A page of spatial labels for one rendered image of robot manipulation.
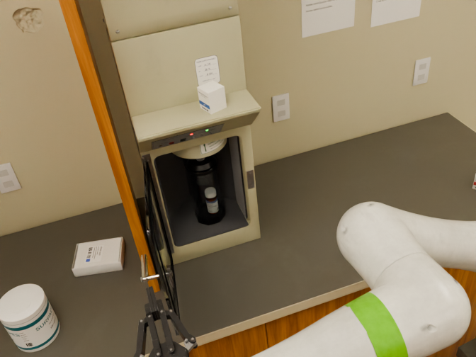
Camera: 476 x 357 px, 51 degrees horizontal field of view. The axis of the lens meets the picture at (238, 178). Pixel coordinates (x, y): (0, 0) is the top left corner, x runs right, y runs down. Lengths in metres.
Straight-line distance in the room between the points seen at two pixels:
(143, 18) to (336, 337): 0.83
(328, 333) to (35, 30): 1.27
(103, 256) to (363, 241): 1.05
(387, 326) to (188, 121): 0.72
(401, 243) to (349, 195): 1.03
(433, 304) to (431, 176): 1.24
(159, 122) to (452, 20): 1.37
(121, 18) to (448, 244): 0.85
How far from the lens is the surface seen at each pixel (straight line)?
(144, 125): 1.26
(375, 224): 0.87
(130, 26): 1.23
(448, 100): 2.42
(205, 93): 1.24
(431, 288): 0.80
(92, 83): 1.17
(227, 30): 1.28
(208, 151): 1.44
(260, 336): 1.63
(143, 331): 1.05
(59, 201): 1.98
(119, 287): 1.66
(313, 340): 0.76
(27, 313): 1.50
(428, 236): 0.97
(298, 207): 1.81
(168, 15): 1.24
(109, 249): 1.73
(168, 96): 1.31
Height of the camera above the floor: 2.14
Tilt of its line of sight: 38 degrees down
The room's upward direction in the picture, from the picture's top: 7 degrees counter-clockwise
